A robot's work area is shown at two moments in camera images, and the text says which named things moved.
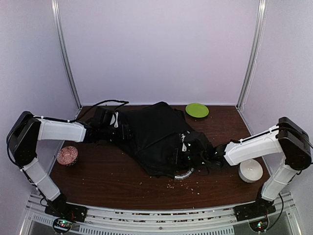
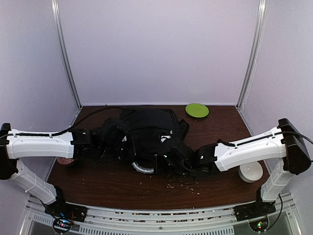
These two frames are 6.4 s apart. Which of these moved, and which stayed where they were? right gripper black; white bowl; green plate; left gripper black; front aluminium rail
Moved: right gripper black; left gripper black
Stayed: front aluminium rail; white bowl; green plate
